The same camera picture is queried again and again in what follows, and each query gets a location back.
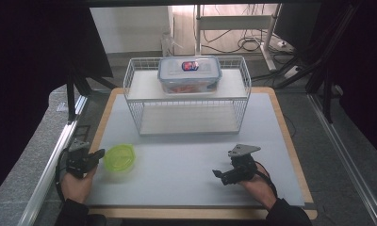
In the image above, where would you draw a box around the grey table mat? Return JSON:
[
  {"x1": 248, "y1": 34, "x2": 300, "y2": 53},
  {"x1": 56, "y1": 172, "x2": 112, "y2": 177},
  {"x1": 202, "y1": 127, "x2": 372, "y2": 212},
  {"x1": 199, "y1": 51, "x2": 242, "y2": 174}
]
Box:
[{"x1": 86, "y1": 92, "x2": 305, "y2": 208}]

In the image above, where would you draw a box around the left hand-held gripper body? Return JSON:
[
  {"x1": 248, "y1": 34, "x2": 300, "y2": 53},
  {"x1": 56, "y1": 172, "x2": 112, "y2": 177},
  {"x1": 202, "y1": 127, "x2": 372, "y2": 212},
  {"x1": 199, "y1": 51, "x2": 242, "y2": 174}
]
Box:
[{"x1": 65, "y1": 139, "x2": 95, "y2": 180}]

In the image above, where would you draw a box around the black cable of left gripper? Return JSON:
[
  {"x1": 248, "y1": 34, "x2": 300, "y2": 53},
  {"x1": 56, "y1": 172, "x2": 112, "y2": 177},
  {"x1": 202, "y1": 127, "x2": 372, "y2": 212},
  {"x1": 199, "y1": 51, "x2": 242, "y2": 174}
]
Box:
[{"x1": 54, "y1": 149, "x2": 70, "y2": 202}]

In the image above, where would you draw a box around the clear plastic bottle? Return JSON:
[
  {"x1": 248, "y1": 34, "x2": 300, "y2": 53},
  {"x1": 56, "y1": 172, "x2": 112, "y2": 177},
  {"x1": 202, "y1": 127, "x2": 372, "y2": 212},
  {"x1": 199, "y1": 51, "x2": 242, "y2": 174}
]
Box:
[{"x1": 160, "y1": 30, "x2": 175, "y2": 59}]

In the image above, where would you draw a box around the black metal stand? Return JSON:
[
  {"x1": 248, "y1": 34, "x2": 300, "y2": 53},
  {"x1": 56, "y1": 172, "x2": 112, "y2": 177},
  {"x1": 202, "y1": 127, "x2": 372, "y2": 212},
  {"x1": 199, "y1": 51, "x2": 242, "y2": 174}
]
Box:
[
  {"x1": 65, "y1": 61, "x2": 117, "y2": 123},
  {"x1": 304, "y1": 60, "x2": 336, "y2": 124}
]

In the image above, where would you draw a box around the green round plastic container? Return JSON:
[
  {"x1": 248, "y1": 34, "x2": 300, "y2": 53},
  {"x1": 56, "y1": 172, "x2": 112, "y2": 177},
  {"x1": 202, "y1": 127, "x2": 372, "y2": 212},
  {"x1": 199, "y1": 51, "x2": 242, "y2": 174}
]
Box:
[{"x1": 103, "y1": 143, "x2": 137, "y2": 173}]

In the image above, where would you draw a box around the black curtain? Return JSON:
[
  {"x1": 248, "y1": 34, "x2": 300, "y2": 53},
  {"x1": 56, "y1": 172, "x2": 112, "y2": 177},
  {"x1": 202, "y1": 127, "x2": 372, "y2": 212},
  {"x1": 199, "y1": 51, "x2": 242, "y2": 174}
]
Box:
[
  {"x1": 0, "y1": 0, "x2": 114, "y2": 202},
  {"x1": 321, "y1": 0, "x2": 377, "y2": 156}
]

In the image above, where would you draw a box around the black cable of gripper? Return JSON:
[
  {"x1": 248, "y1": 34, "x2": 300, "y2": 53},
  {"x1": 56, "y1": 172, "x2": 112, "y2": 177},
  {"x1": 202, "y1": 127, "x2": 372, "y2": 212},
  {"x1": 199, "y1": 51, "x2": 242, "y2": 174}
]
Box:
[
  {"x1": 54, "y1": 149, "x2": 70, "y2": 202},
  {"x1": 254, "y1": 160, "x2": 279, "y2": 199}
]

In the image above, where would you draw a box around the white desk frame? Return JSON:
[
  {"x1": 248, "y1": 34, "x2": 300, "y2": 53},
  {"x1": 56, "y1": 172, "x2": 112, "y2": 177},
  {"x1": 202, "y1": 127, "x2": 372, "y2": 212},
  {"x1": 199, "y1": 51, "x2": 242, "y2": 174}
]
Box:
[{"x1": 194, "y1": 3, "x2": 283, "y2": 72}]

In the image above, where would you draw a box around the white power strip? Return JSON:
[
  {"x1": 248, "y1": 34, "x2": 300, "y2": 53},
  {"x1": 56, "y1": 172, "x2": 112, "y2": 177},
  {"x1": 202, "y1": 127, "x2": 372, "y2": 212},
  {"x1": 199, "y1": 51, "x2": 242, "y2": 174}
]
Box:
[{"x1": 284, "y1": 64, "x2": 302, "y2": 80}]

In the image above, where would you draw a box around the tangle of black cables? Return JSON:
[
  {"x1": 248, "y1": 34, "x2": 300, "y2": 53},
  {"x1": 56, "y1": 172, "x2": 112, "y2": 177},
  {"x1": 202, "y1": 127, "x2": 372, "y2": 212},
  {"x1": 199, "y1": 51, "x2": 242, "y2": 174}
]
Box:
[{"x1": 202, "y1": 27, "x2": 272, "y2": 55}]

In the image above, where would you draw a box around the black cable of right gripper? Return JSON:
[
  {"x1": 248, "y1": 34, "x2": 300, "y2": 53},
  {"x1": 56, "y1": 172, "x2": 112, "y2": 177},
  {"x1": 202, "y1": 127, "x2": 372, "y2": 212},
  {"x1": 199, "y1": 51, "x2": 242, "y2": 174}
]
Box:
[{"x1": 254, "y1": 160, "x2": 279, "y2": 199}]

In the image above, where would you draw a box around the person's left hand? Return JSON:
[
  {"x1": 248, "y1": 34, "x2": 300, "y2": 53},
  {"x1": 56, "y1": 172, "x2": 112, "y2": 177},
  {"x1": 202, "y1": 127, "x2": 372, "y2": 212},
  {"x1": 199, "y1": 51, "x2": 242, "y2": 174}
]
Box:
[{"x1": 61, "y1": 166, "x2": 98, "y2": 204}]

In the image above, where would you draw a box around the clear rectangular lidded container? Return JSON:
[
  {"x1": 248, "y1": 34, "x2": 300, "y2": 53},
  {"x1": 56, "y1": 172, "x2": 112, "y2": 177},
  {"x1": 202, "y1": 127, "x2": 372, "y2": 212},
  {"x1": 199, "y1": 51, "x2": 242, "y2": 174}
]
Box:
[{"x1": 157, "y1": 56, "x2": 223, "y2": 95}]

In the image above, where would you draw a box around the white wire two-tier rack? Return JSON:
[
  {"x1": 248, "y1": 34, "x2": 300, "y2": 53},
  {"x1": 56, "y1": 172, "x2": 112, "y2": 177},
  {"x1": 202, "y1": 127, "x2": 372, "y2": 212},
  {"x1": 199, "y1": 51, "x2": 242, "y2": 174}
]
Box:
[{"x1": 123, "y1": 56, "x2": 253, "y2": 137}]

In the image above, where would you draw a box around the aluminium rail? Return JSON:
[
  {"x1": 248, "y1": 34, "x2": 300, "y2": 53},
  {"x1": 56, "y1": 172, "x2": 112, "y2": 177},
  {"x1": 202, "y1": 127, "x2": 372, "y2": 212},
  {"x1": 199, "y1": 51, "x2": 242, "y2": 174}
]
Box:
[
  {"x1": 307, "y1": 93, "x2": 377, "y2": 226},
  {"x1": 18, "y1": 95, "x2": 89, "y2": 226}
]

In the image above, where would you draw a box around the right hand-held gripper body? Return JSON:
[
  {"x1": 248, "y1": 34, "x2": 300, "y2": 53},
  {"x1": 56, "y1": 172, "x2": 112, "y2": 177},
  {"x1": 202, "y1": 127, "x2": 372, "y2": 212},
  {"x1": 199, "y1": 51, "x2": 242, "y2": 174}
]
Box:
[{"x1": 227, "y1": 143, "x2": 262, "y2": 185}]

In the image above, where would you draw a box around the person's right hand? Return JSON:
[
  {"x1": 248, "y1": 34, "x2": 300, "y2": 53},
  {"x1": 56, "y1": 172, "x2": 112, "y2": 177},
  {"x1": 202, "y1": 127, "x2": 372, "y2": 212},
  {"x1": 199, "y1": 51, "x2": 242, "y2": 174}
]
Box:
[{"x1": 238, "y1": 162, "x2": 277, "y2": 211}]

